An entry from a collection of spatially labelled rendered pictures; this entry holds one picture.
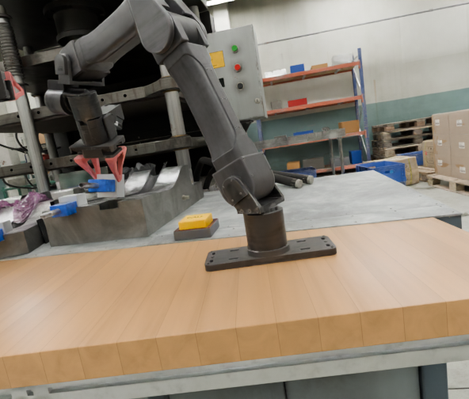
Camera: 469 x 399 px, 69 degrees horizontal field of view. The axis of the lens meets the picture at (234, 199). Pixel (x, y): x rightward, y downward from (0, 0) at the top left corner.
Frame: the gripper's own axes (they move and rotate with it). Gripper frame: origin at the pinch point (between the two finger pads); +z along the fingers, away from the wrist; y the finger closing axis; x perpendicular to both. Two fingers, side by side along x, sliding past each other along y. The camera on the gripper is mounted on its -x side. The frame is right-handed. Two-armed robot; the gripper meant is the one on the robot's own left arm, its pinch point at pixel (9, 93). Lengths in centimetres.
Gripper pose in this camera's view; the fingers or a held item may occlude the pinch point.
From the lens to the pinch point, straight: 110.2
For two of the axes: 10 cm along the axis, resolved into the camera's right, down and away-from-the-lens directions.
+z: 0.4, -1.5, 9.9
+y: -9.9, 1.5, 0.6
